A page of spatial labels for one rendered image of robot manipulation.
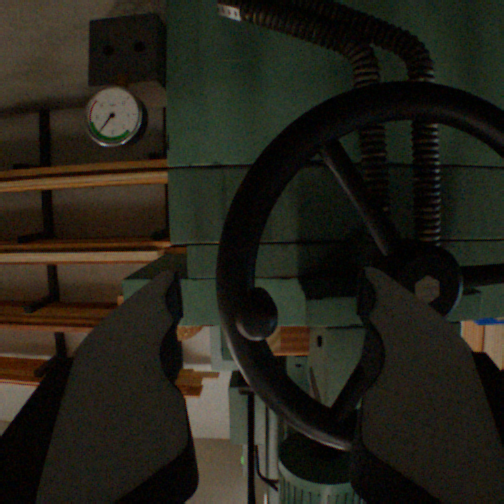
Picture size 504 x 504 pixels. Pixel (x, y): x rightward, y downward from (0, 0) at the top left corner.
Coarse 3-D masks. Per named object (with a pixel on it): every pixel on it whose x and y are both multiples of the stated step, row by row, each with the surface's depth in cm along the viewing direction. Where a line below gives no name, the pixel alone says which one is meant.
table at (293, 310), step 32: (128, 288) 47; (192, 288) 47; (288, 288) 46; (320, 288) 40; (352, 288) 40; (480, 288) 45; (192, 320) 47; (288, 320) 47; (320, 320) 37; (352, 320) 37; (448, 320) 37
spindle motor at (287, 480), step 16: (288, 448) 68; (304, 448) 68; (288, 464) 64; (304, 464) 63; (320, 464) 63; (336, 464) 63; (288, 480) 63; (304, 480) 60; (320, 480) 59; (336, 480) 59; (288, 496) 64; (304, 496) 61; (320, 496) 60; (336, 496) 59; (352, 496) 60
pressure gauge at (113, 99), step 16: (128, 80) 40; (96, 96) 38; (112, 96) 38; (128, 96) 38; (96, 112) 38; (112, 112) 38; (128, 112) 38; (144, 112) 39; (96, 128) 38; (112, 128) 38; (128, 128) 38; (144, 128) 40; (112, 144) 38; (128, 144) 40
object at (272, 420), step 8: (280, 360) 84; (272, 416) 86; (272, 424) 86; (280, 424) 86; (272, 432) 86; (280, 432) 86; (272, 440) 86; (280, 440) 86; (272, 448) 87; (272, 456) 87; (272, 464) 87; (272, 472) 88; (272, 480) 88; (272, 496) 89
